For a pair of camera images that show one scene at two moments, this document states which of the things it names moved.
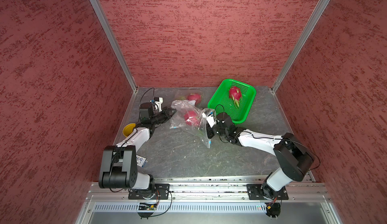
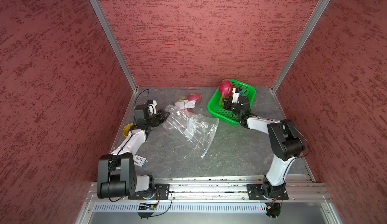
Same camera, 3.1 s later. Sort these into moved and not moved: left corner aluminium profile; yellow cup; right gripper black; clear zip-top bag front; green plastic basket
Moved: right gripper black; clear zip-top bag front
Not moved: yellow cup; green plastic basket; left corner aluminium profile
